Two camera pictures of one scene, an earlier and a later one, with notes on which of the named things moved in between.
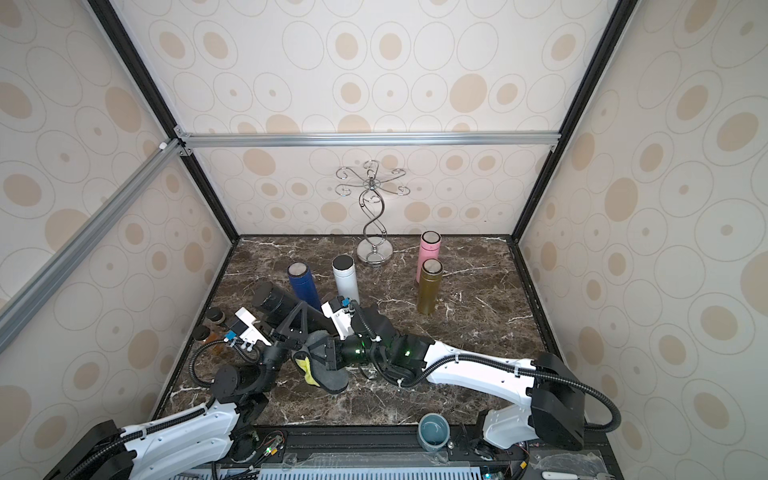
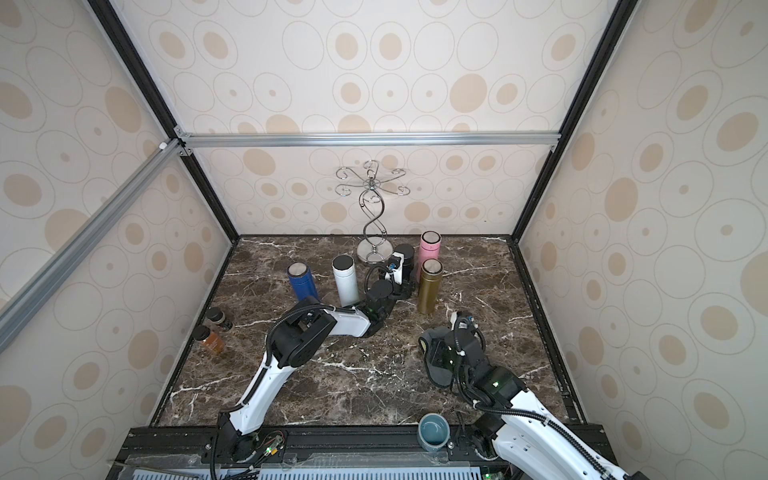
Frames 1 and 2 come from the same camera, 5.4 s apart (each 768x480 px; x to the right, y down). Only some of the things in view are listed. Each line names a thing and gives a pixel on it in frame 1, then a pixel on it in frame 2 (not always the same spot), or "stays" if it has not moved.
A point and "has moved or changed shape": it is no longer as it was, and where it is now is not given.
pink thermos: [429, 248] stays
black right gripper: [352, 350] to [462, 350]
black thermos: [273, 302] to [408, 250]
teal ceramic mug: [433, 432] stays
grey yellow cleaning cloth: [312, 363] has moved or changed shape
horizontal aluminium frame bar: [184, 141] stays
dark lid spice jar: [215, 315] stays
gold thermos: [430, 285] stays
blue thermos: [303, 285] stays
